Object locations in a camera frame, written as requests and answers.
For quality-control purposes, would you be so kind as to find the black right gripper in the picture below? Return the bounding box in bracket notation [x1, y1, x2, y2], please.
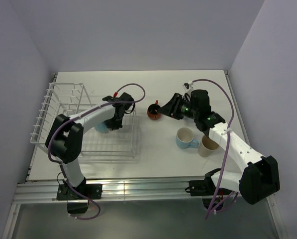
[157, 93, 198, 120]

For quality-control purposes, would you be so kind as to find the tall light blue mug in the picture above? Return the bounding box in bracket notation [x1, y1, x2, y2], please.
[94, 122, 109, 133]

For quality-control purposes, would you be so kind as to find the light blue cream-lined mug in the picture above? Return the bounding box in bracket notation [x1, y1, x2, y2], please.
[175, 127, 199, 149]

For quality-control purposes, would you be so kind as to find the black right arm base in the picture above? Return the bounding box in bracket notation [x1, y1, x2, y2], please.
[185, 168, 232, 207]

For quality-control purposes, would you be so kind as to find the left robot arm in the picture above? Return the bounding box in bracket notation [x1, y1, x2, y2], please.
[45, 93, 135, 199]

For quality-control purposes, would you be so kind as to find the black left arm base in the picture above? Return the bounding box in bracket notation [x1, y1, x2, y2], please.
[56, 179, 102, 215]

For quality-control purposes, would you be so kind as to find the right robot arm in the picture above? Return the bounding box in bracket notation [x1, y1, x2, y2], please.
[159, 90, 280, 205]

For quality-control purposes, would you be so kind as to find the orange black mug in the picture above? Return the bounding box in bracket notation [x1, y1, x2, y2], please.
[147, 100, 161, 120]

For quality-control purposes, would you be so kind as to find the beige cup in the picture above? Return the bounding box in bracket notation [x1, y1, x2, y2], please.
[198, 135, 219, 157]

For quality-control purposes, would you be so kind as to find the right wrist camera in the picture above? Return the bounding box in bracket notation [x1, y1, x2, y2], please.
[183, 81, 194, 95]

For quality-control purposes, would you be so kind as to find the white wire dish rack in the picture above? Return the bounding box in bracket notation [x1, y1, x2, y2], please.
[30, 83, 137, 159]

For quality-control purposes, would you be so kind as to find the aluminium mounting rail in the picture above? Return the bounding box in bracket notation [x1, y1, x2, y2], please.
[13, 175, 276, 202]

